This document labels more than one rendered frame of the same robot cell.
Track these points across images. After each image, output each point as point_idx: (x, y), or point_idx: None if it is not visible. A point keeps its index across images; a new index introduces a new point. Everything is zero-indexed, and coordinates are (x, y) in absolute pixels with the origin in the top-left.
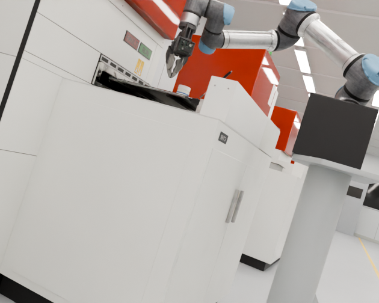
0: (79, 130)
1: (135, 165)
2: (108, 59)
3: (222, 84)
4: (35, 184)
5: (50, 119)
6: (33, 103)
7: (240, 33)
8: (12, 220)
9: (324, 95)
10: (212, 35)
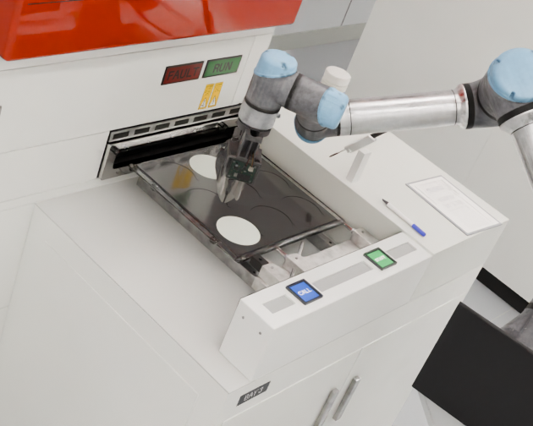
0: (57, 302)
1: (123, 394)
2: (129, 129)
3: (253, 322)
4: (9, 346)
5: (23, 262)
6: None
7: (380, 111)
8: None
9: (481, 317)
10: (309, 132)
